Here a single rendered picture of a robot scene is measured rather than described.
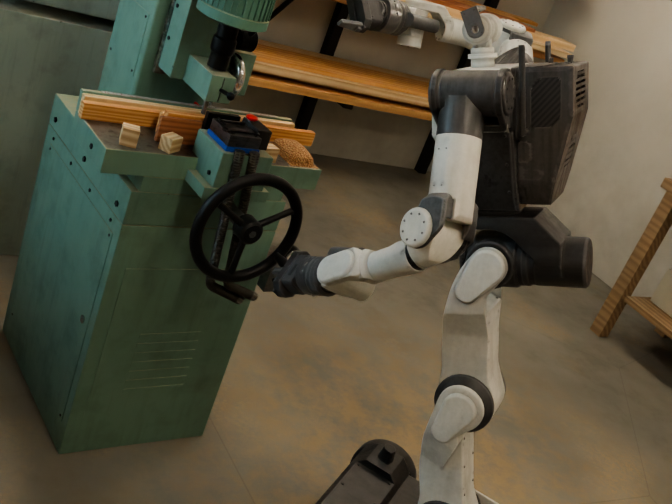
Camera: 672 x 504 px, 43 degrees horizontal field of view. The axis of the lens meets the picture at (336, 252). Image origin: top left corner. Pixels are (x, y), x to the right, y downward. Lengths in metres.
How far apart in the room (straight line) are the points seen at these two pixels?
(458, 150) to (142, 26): 1.00
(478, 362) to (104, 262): 0.93
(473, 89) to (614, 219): 3.67
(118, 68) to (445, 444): 1.30
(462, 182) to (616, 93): 3.83
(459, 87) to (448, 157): 0.14
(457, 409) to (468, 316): 0.22
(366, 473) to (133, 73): 1.24
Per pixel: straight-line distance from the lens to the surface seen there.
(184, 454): 2.57
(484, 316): 1.96
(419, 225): 1.62
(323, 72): 4.56
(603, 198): 5.35
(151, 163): 2.02
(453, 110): 1.67
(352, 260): 1.75
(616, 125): 5.37
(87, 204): 2.26
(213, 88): 2.14
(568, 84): 1.80
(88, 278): 2.24
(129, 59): 2.36
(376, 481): 2.44
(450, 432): 2.07
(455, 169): 1.64
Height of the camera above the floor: 1.63
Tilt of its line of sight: 23 degrees down
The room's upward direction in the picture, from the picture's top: 22 degrees clockwise
